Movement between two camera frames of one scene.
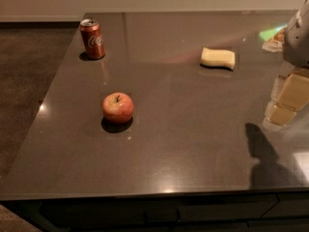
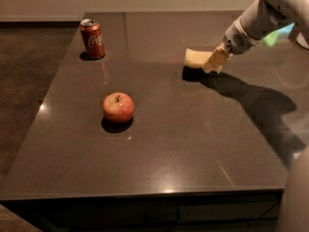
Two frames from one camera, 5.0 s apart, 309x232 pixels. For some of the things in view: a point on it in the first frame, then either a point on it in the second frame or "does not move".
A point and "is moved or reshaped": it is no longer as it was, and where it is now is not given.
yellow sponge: x=218 y=58 is moved or reshaped
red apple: x=117 y=108 does not move
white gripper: x=297 y=43 to x=238 y=41
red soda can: x=92 y=37 does not move
